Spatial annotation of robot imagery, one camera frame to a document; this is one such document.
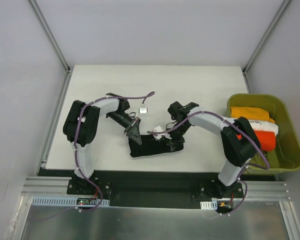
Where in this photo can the olive green plastic bin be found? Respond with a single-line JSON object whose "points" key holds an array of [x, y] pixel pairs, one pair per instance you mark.
{"points": [[285, 158]]}

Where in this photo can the black t shirt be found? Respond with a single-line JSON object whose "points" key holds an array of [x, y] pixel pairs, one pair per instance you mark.
{"points": [[149, 147]]}

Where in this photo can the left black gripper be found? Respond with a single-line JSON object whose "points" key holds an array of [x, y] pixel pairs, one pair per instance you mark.
{"points": [[131, 125]]}

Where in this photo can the orange rolled t shirt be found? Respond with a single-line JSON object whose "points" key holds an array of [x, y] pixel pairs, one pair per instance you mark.
{"points": [[267, 140]]}

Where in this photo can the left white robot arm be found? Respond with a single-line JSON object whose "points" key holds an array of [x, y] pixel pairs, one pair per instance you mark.
{"points": [[81, 124]]}

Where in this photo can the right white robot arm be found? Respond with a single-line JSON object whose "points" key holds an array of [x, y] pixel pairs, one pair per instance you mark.
{"points": [[239, 142]]}

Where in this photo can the yellow rolled t shirt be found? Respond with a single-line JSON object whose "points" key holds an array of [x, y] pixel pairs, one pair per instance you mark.
{"points": [[251, 113]]}

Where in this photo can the white rolled t shirt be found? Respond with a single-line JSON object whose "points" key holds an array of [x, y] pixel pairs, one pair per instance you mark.
{"points": [[265, 126]]}

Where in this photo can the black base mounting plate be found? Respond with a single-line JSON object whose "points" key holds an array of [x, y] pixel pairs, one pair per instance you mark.
{"points": [[144, 189]]}

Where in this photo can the right aluminium corner post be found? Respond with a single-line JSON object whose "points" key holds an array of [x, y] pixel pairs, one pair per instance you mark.
{"points": [[268, 31]]}

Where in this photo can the left white cable duct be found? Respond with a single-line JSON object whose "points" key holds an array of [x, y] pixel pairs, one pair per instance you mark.
{"points": [[60, 201]]}

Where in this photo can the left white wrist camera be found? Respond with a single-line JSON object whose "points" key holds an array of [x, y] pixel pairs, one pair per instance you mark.
{"points": [[142, 110]]}

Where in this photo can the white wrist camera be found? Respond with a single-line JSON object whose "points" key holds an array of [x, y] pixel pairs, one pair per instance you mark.
{"points": [[159, 135], [142, 110]]}

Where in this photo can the left aluminium corner post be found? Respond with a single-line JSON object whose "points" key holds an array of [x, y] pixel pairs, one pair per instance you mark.
{"points": [[48, 33]]}

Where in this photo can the right white cable duct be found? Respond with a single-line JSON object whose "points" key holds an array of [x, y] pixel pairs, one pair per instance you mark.
{"points": [[209, 205]]}

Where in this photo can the aluminium corner post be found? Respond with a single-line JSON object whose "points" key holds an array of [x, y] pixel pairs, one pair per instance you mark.
{"points": [[268, 31], [48, 33]]}

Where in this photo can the white cable duct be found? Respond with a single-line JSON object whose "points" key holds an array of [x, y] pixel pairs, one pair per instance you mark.
{"points": [[60, 201], [209, 205]]}

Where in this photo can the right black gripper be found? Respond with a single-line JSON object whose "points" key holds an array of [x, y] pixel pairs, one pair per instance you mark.
{"points": [[176, 139]]}

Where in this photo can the aluminium frame rail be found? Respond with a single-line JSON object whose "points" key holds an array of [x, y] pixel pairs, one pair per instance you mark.
{"points": [[273, 191]]}

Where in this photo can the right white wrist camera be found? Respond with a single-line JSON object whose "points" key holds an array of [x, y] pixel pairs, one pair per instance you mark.
{"points": [[159, 135]]}

